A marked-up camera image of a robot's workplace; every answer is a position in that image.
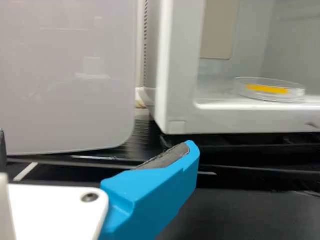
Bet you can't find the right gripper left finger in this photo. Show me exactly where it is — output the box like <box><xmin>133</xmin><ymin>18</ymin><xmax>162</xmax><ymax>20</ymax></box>
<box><xmin>0</xmin><ymin>128</ymin><xmax>7</xmax><ymax>169</ymax></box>

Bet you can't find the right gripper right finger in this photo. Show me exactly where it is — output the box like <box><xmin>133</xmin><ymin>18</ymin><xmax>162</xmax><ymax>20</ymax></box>
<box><xmin>99</xmin><ymin>139</ymin><xmax>200</xmax><ymax>240</ymax></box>

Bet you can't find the white box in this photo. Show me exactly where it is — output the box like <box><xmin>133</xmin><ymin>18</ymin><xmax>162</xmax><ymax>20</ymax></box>
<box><xmin>0</xmin><ymin>0</ymin><xmax>138</xmax><ymax>156</ymax></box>

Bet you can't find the white incubator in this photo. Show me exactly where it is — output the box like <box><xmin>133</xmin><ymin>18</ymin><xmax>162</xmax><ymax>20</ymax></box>
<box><xmin>136</xmin><ymin>0</ymin><xmax>320</xmax><ymax>136</ymax></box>

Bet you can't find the petri dish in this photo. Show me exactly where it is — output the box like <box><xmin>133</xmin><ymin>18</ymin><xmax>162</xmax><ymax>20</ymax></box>
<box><xmin>233</xmin><ymin>76</ymin><xmax>306</xmax><ymax>104</ymax></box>

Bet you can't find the black platform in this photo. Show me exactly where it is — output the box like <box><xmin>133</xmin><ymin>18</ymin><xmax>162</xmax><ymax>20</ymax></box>
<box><xmin>7</xmin><ymin>156</ymin><xmax>320</xmax><ymax>240</ymax></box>
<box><xmin>124</xmin><ymin>118</ymin><xmax>320</xmax><ymax>176</ymax></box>

